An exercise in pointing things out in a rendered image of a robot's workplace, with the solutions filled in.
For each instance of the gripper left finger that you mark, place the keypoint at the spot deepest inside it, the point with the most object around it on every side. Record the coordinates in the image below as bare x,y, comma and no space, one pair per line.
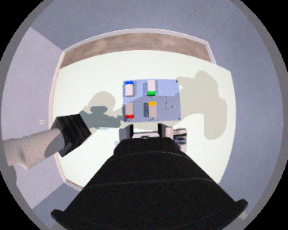
126,133

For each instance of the pale pink block with red end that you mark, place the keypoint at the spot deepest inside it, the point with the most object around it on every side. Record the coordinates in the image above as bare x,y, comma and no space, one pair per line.
129,110

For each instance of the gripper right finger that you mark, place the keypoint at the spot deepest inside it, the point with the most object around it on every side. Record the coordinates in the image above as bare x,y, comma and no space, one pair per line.
165,131

